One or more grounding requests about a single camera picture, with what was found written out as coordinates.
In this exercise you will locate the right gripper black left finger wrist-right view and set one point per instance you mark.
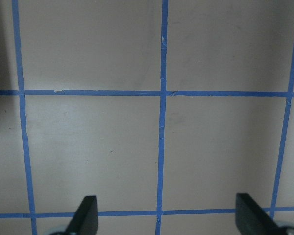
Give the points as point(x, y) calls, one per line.
point(85, 219)

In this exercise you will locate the right gripper black right finger wrist-right view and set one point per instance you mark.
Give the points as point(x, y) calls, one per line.
point(251, 219)

